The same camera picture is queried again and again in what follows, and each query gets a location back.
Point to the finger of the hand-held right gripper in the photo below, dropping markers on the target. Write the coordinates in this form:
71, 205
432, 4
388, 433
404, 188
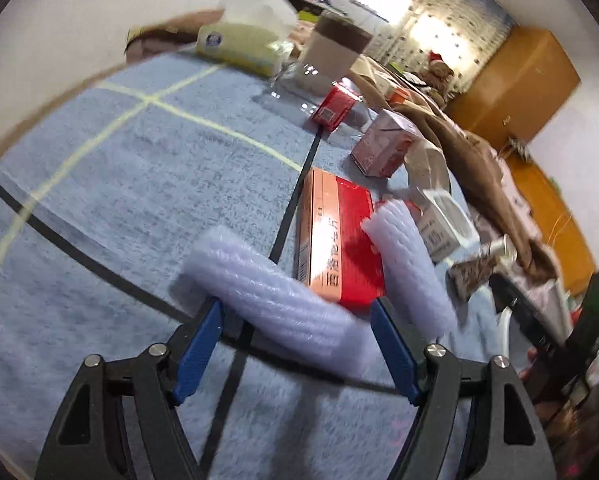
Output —
524, 310

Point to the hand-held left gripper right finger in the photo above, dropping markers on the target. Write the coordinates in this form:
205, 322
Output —
394, 350

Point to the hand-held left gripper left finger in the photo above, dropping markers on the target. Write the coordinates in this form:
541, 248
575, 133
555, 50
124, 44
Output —
199, 355

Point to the white foam net sleeve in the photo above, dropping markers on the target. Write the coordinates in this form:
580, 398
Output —
279, 305
409, 260

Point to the pink milk carton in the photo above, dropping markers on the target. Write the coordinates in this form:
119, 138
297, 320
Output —
384, 147

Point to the crumpled brown wrapper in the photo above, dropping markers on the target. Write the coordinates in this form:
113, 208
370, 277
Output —
472, 272

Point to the orange wooden headboard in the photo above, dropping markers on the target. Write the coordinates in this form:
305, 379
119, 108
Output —
554, 205

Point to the small white carton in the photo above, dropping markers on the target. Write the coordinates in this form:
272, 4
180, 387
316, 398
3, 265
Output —
444, 227

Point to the pink quilt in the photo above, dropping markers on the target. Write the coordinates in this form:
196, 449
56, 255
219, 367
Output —
514, 182

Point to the large red orange box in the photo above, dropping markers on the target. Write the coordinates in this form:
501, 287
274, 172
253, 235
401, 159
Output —
339, 230

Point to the orange wooden wardrobe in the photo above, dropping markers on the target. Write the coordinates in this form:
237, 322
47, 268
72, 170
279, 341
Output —
519, 85

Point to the orange white box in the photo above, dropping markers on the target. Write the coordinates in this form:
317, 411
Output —
399, 96

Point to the small red box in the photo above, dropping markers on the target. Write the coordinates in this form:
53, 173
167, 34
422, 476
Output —
333, 107

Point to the brown teddy bear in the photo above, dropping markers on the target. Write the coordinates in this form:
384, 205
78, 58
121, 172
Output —
437, 75

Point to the brown white paper cup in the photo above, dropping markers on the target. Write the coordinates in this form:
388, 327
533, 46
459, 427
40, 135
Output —
329, 55

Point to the dotted window curtain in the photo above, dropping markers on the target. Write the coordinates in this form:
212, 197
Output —
459, 15

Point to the yellow tissue pack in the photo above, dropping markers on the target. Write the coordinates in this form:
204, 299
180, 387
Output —
234, 45

